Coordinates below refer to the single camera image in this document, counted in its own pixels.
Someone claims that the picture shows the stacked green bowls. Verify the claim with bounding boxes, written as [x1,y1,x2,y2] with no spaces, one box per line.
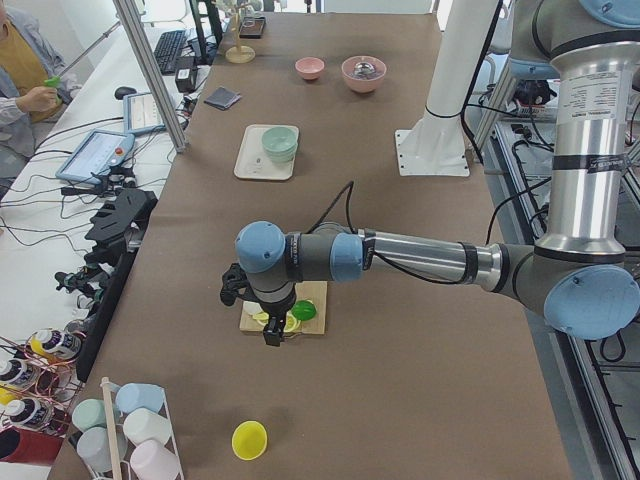
[261,126,298,163]

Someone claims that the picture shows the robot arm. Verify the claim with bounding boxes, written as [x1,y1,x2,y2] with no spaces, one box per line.
[220,1,639,346]

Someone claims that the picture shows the small pink bowl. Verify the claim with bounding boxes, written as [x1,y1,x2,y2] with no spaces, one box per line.
[294,57,325,81]

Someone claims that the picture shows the grey folded cloth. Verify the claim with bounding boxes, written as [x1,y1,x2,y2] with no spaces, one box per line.
[204,86,242,111]

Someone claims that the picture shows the cup rack with pastel cups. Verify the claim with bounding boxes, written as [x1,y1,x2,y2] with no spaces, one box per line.
[71,377,185,479]

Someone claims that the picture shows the aluminium frame post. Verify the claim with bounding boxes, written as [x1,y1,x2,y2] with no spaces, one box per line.
[113,0,187,153]

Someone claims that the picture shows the large pink bowl with ice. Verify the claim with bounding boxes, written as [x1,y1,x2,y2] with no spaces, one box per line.
[341,55,387,93]

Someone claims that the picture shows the person in grey jacket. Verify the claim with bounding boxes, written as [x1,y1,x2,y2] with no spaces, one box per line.
[1,5,82,160]

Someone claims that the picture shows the lemon slice front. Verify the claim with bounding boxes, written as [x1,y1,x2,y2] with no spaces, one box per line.
[284,316,300,333]

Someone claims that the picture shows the black keyboard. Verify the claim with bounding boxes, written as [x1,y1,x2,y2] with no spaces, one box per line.
[154,30,187,75]

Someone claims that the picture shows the teach pendant near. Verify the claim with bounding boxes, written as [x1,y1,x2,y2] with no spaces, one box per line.
[55,129,135,184]

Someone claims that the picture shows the computer mouse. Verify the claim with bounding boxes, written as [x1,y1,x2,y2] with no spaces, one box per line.
[114,86,137,100]

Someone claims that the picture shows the bottles in copper rack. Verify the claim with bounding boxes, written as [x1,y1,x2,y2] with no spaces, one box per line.
[1,329,86,467]

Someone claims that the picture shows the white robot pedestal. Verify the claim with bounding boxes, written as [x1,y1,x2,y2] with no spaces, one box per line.
[396,0,502,177]

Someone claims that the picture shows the green lime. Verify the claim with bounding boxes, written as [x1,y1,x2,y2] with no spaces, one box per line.
[290,300,318,322]

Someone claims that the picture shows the cream serving tray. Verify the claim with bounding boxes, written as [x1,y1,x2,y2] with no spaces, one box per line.
[234,124,297,181]

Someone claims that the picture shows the wooden cutting board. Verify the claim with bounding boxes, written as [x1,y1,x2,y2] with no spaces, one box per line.
[239,281,327,336]

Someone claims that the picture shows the white steamed bun toy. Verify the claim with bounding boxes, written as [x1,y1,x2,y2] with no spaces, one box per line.
[243,301,262,317]

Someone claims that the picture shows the yellow plastic cup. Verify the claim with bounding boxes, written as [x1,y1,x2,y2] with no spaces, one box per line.
[231,420,268,461]

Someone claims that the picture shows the teach pendant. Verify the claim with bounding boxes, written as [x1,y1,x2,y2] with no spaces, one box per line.
[123,92,165,135]
[55,129,135,184]

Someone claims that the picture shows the teach pendant far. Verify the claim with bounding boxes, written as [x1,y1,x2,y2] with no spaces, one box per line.
[123,92,165,135]

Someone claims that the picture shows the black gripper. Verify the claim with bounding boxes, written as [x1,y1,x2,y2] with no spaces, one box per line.
[255,287,296,347]

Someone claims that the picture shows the wooden mug tree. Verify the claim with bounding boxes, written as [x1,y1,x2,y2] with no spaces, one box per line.
[214,0,256,64]

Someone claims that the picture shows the black tool stand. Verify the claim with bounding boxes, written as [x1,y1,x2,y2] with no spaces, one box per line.
[55,188,158,383]

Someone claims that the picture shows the dark tray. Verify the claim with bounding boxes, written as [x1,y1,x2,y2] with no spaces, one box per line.
[239,17,266,39]

